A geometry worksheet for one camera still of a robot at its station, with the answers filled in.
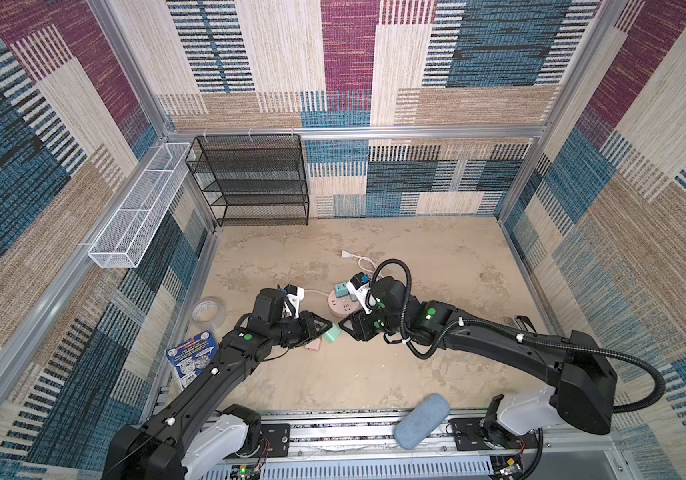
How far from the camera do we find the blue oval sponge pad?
732 mm

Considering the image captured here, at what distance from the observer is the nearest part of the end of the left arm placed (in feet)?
2.25

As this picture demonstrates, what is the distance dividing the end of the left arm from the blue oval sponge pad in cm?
32
